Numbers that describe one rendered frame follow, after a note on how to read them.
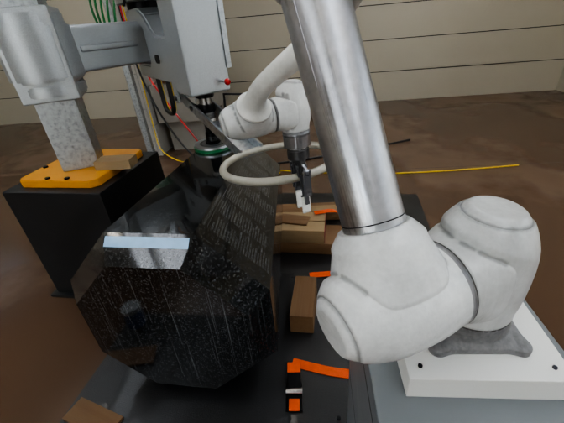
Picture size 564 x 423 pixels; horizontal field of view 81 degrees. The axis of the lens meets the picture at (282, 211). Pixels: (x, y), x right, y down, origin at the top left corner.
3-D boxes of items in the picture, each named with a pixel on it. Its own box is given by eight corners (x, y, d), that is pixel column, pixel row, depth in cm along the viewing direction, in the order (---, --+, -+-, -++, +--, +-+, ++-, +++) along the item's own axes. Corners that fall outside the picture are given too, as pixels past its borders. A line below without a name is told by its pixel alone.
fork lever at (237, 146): (172, 100, 187) (171, 91, 183) (203, 93, 196) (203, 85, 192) (233, 161, 148) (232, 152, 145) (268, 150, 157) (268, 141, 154)
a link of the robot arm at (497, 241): (537, 311, 61) (586, 213, 49) (466, 352, 56) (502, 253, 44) (463, 261, 74) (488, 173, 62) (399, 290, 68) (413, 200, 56)
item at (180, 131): (166, 154, 436) (148, 85, 392) (195, 125, 547) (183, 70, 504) (211, 151, 429) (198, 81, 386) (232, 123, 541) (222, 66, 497)
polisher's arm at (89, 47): (24, 87, 149) (-3, 24, 136) (1, 84, 168) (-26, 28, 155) (163, 64, 198) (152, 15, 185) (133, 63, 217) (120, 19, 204)
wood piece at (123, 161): (95, 170, 181) (92, 162, 178) (104, 163, 189) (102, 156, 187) (130, 168, 180) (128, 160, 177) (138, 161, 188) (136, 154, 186)
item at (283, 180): (201, 169, 142) (199, 163, 141) (290, 141, 166) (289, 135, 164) (260, 200, 105) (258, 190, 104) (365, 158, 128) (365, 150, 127)
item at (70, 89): (2, 107, 163) (-46, 11, 142) (54, 92, 192) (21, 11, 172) (62, 104, 157) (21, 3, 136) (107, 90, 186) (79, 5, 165)
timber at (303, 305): (313, 333, 169) (312, 317, 163) (290, 331, 171) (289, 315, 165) (316, 291, 195) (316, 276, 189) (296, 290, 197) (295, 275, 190)
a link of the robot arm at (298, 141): (302, 125, 113) (304, 142, 115) (278, 130, 110) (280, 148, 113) (314, 129, 105) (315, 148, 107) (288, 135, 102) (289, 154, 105)
